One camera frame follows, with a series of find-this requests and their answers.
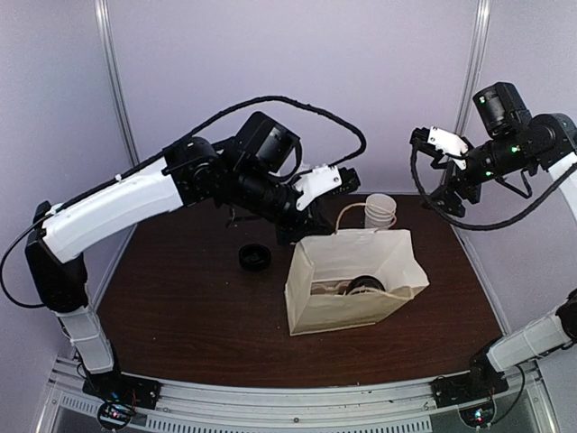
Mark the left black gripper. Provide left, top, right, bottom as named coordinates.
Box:
left=229, top=162, right=336, bottom=247

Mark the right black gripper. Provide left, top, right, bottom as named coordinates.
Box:
left=423, top=128, right=535, bottom=217

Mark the stack of black cup lids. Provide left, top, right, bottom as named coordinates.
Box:
left=238, top=244, right=271, bottom=272

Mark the brown pulp cup carrier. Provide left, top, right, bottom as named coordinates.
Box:
left=310, top=281, right=350, bottom=295

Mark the stack of white paper cups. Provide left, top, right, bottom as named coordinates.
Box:
left=364, top=193, right=397, bottom=229

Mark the single black cup lid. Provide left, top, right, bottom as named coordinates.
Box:
left=345, top=275, right=386, bottom=295

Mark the brown paper bag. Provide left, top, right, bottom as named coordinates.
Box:
left=284, top=202, right=430, bottom=336

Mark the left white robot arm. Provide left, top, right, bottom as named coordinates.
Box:
left=24, top=112, right=343, bottom=401

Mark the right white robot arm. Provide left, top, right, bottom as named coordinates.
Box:
left=425, top=81, right=576, bottom=399

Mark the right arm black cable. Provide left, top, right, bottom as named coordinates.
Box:
left=408, top=143, right=577, bottom=231

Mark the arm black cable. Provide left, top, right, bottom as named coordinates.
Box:
left=408, top=143, right=577, bottom=231
left=0, top=95, right=369, bottom=310

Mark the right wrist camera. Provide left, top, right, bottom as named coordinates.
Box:
left=409, top=126, right=471, bottom=171

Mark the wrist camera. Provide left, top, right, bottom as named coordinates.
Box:
left=293, top=165, right=361, bottom=211
left=409, top=126, right=471, bottom=171

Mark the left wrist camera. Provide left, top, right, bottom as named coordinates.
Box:
left=293, top=165, right=361, bottom=211

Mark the right aluminium frame post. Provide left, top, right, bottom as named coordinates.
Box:
left=454, top=0, right=491, bottom=135

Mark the aluminium frame post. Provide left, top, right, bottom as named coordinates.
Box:
left=94, top=0, right=140, bottom=167
left=454, top=0, right=491, bottom=135

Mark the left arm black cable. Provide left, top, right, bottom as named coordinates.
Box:
left=0, top=95, right=369, bottom=310

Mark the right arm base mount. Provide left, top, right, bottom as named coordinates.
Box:
left=430, top=373, right=508, bottom=430

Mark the aluminium front rail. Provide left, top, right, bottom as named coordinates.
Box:
left=33, top=370, right=559, bottom=432

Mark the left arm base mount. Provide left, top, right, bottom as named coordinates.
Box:
left=82, top=375, right=161, bottom=430

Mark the left aluminium frame post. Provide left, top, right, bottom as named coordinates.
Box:
left=94, top=0, right=140, bottom=167

